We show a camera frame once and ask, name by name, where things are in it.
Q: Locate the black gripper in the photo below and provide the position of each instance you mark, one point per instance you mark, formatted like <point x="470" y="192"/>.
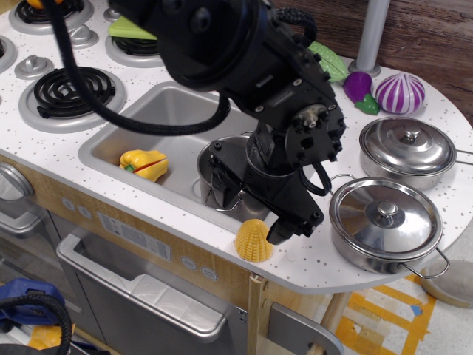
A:
<point x="275" y="160"/>

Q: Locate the yellow toy corn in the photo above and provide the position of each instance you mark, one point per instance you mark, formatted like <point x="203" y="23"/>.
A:
<point x="251" y="243"/>

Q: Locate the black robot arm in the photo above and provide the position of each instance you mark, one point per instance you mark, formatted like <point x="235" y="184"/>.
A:
<point x="259" y="57"/>

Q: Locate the steel pot in sink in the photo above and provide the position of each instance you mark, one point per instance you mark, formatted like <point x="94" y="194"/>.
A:
<point x="229" y="201"/>

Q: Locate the steel lidded pot near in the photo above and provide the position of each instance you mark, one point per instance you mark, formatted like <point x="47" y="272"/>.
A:
<point x="384" y="226"/>

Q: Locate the steel lidded pot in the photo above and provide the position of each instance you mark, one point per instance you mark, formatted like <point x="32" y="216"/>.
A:
<point x="384" y="226"/>
<point x="408" y="151"/>

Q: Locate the grey toy sink basin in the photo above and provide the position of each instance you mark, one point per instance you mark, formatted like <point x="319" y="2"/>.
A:
<point x="169" y="104"/>

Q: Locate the steel lidded pot far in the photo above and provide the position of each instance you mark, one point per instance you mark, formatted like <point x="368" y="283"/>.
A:
<point x="408" y="151"/>

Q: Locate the yellow toy bell pepper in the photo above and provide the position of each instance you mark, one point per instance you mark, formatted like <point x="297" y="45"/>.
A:
<point x="150" y="165"/>

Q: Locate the purple toy eggplant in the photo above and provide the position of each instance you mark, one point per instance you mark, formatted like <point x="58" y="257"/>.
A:
<point x="358" y="88"/>

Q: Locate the green toy bitter gourd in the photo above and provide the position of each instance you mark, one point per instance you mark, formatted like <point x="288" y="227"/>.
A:
<point x="330" y="62"/>

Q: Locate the purple striped toy onion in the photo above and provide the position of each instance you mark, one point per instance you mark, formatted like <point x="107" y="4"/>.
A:
<point x="402" y="93"/>

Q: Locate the silver toy dishwasher door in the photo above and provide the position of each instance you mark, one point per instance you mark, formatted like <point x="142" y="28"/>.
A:
<point x="141" y="308"/>

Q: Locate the black coil burner right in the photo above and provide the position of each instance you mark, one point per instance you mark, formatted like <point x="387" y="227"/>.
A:
<point x="133" y="52"/>

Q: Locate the grey metal pole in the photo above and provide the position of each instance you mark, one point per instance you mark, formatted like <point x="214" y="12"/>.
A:
<point x="371" y="36"/>

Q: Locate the green toy lid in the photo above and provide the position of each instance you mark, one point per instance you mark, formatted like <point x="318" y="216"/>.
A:
<point x="124" y="28"/>

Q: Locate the black coil burner front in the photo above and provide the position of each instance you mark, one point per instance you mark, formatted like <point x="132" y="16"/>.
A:
<point x="51" y="103"/>

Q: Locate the grey stove knob back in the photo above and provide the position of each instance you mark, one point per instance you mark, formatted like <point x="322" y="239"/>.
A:
<point x="111" y="15"/>

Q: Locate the grey stove knob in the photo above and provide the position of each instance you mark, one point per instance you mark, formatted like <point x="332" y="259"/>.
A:
<point x="111" y="15"/>
<point x="33" y="67"/>
<point x="82" y="37"/>

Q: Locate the silver oven door left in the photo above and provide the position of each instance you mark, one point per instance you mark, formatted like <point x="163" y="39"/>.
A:
<point x="28" y="237"/>

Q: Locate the grey stove knob middle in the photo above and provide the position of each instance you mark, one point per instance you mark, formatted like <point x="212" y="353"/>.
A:
<point x="82" y="37"/>

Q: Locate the blue clamp tool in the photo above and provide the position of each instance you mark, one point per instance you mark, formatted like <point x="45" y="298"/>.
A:
<point x="24" y="302"/>

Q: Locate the grey stove knob front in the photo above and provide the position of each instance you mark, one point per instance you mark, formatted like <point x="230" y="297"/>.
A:
<point x="33" y="67"/>

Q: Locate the orange toy on burner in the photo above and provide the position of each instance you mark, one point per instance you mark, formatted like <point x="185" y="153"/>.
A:
<point x="37" y="4"/>

